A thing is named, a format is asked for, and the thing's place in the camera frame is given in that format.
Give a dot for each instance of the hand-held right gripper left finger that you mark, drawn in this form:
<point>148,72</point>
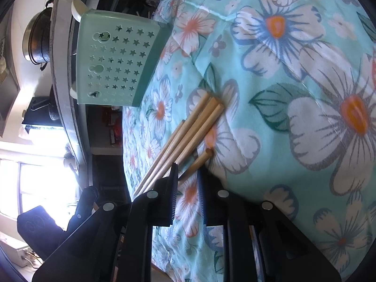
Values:
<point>173,199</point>

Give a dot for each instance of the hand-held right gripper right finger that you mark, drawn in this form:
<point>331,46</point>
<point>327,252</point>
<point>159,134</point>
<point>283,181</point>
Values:
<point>203,205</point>

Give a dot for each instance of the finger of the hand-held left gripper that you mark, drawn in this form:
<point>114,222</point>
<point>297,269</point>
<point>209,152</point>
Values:
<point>85,202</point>

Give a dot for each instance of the wooden chopstick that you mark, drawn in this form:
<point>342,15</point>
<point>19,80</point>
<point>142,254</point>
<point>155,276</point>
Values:
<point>164,147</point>
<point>199,160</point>
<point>205,126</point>
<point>188,120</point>
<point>196,126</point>

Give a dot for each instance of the green star-pattern utensil basket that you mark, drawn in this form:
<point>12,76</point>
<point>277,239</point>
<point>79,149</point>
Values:
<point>117,58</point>

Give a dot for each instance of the window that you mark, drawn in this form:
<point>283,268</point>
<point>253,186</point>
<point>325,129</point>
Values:
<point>38,176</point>

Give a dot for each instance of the red snack packages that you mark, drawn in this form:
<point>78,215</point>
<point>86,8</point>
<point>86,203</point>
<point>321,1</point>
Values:
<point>113,129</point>

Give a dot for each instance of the black wok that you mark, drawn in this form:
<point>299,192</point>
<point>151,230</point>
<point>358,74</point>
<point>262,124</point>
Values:
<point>54,113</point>

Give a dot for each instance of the black glossy panel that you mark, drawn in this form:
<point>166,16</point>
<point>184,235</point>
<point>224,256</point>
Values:
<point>32,122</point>

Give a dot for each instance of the steel range hood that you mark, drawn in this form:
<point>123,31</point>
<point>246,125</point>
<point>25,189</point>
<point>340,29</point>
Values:
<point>7,88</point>

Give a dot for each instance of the floral turquoise blanket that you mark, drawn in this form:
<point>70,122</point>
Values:
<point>293,64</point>

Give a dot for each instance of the black steamer pot steel lid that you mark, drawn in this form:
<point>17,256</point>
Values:
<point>38,38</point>

